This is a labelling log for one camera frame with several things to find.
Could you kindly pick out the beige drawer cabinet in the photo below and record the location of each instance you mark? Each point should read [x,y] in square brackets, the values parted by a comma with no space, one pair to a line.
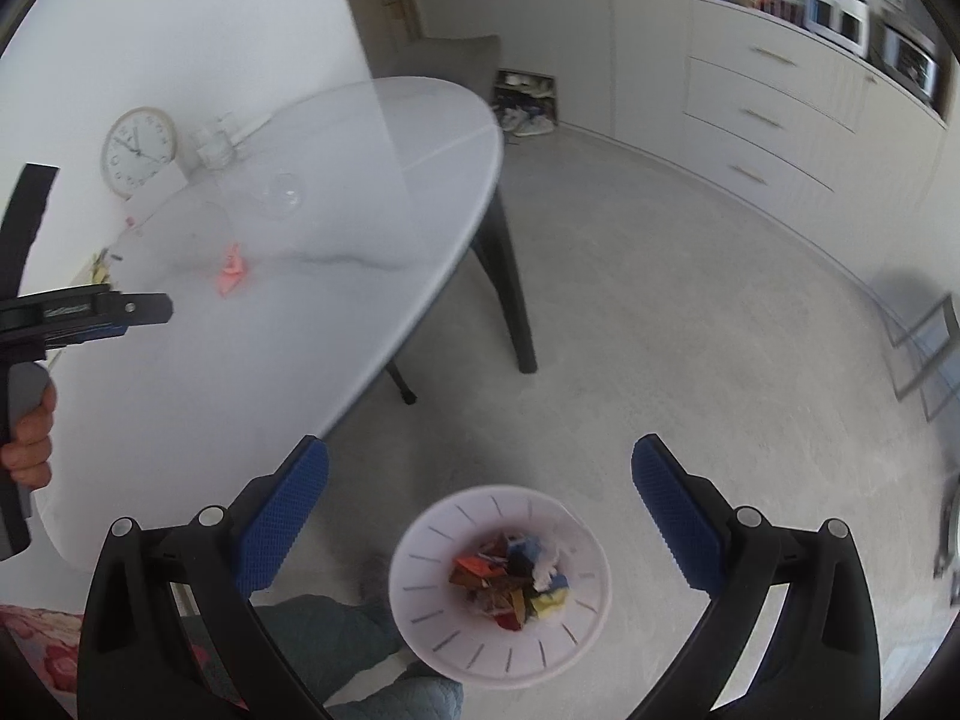
[787,90]

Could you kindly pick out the row of small packets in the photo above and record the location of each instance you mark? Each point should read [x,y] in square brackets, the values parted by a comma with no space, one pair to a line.
[772,1]

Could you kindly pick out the grey sneaker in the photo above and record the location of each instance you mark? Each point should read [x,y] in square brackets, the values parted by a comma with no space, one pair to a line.
[541,124]
[516,120]

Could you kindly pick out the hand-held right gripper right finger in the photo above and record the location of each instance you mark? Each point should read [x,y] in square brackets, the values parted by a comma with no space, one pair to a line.
[675,517]

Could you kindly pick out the white microwave oven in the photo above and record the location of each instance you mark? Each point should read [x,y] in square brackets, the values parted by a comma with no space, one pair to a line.
[832,15]

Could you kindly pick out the pink floral jacket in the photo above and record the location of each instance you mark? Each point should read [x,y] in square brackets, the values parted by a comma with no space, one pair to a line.
[45,660]

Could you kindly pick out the white tissue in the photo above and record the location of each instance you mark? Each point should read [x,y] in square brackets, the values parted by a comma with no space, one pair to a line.
[553,553]

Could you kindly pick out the brown orange wrapper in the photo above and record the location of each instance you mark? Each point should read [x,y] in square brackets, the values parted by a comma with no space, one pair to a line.
[461,577]

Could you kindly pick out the black table leg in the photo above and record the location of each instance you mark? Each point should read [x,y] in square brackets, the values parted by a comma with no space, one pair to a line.
[401,386]
[510,300]

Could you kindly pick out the grey folding stool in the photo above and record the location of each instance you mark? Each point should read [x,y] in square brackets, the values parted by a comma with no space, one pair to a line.
[911,300]

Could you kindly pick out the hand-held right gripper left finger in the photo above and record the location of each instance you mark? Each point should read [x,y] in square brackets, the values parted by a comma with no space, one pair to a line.
[285,517]

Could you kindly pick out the orange snack wrapper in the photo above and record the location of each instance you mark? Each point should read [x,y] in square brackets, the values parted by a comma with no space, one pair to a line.
[472,562]

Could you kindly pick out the white shoe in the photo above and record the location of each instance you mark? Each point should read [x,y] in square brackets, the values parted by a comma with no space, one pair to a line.
[525,84]

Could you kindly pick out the blue wrapper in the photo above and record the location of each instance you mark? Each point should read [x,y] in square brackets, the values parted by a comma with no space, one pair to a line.
[525,551]

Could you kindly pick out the person's left hand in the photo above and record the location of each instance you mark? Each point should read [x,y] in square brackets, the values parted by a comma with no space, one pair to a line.
[34,439]

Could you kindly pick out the black toaster oven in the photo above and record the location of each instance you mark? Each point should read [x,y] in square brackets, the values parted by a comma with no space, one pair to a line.
[911,64]

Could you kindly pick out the grey quilted pants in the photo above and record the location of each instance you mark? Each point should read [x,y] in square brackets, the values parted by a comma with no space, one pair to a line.
[330,630]

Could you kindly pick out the white round waste bin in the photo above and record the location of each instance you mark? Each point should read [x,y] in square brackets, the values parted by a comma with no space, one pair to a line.
[442,615]

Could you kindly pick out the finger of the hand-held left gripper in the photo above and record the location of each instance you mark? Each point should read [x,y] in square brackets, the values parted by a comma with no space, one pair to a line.
[101,331]
[142,307]

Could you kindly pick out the white round wall clock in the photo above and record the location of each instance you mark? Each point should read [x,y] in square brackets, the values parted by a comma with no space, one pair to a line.
[135,154]

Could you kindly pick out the yellow wrapper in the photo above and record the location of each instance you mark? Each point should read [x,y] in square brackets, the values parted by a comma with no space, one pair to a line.
[555,604]

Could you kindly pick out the clear plastic bottle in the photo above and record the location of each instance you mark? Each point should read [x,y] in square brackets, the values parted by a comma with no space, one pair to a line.
[281,195]

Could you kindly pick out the pink wrapper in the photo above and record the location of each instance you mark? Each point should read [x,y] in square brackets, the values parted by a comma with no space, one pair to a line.
[232,270]

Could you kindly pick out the beige tall cupboard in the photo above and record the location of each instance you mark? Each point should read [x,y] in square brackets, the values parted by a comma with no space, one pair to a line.
[645,52]

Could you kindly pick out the blue printed carton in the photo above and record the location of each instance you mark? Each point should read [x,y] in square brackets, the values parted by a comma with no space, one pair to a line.
[559,581]

